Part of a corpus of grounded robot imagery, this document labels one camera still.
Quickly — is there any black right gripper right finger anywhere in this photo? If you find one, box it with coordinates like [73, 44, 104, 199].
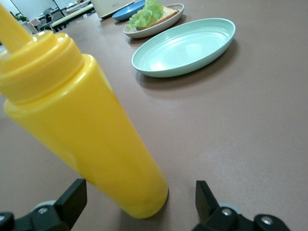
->
[192, 180, 289, 231]

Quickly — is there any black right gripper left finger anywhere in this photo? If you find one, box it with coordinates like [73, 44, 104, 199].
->
[0, 178, 87, 231]

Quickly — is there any yellow squeeze bottle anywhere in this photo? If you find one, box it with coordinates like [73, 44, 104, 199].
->
[0, 0, 169, 219]

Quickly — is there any brown bread slice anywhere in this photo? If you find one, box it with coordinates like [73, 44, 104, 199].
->
[137, 6, 180, 31]

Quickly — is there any green lettuce leaf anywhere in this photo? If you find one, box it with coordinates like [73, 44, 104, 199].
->
[127, 0, 166, 30]

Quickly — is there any mint green plate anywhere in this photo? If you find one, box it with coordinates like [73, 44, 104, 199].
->
[131, 17, 237, 78]

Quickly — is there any beige plate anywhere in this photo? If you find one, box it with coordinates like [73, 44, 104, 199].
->
[123, 3, 185, 39]

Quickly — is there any blue plate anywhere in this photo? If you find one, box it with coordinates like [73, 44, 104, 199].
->
[112, 0, 147, 22]

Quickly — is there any beige chair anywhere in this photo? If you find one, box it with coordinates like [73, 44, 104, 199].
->
[26, 18, 45, 34]

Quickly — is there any white office desk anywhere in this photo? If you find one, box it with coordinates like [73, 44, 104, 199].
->
[50, 4, 95, 32]

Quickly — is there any grey office chair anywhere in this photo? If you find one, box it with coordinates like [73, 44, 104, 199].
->
[44, 8, 65, 24]

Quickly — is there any white two-slot toaster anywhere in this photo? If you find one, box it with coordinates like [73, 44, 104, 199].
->
[90, 0, 135, 20]

